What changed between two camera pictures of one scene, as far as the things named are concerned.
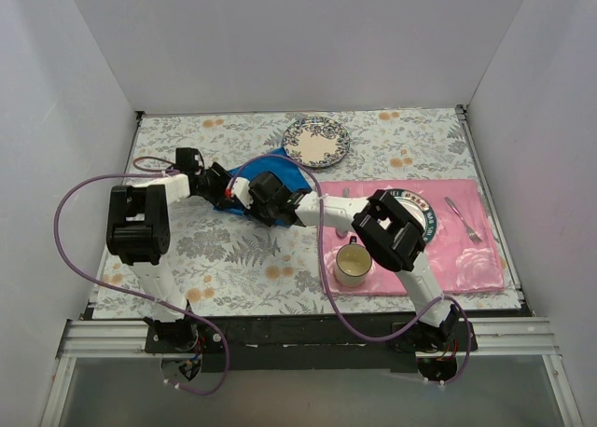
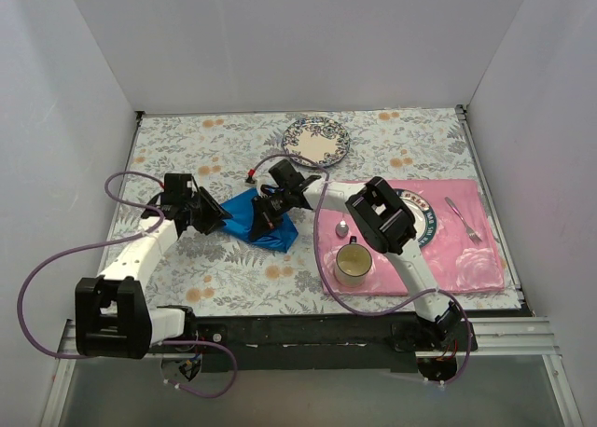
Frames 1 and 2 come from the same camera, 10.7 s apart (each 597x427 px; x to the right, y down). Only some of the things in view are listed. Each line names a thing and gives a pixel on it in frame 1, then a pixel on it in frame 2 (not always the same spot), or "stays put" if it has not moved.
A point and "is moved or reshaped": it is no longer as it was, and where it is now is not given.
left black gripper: x=224 y=192 -> x=205 y=211
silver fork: x=474 y=237 stays put
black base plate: x=310 y=343 stays put
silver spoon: x=341 y=233 stays put
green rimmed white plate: x=420 y=208 stays put
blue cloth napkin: x=278 y=163 is moved or reshaped
